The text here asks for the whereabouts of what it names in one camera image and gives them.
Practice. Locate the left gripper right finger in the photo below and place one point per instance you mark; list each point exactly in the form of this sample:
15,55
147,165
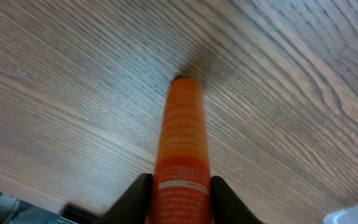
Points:
227,207

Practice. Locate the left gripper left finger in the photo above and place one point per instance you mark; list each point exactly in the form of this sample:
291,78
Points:
133,205

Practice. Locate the orange tube white cap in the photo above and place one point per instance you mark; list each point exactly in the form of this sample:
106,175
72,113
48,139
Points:
182,174

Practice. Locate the clear plastic container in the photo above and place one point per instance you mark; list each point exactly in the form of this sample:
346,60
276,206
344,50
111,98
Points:
345,216

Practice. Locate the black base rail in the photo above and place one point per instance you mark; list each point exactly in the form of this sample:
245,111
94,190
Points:
16,211

